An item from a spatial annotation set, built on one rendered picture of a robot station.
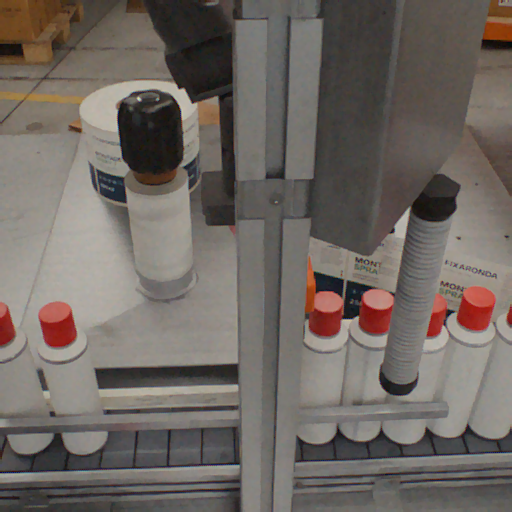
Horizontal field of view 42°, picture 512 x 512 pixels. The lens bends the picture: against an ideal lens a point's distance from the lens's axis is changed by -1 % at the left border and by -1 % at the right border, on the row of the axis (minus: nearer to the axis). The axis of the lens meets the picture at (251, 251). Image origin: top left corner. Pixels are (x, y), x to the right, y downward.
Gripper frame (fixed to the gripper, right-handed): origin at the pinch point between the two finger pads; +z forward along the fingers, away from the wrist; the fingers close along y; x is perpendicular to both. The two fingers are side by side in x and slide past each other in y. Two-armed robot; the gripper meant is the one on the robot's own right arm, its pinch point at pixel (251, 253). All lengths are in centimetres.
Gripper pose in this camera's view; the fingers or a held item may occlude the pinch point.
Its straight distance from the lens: 76.3
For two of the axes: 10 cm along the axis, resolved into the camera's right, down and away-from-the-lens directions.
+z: 0.2, 7.8, 6.3
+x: 0.4, 6.2, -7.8
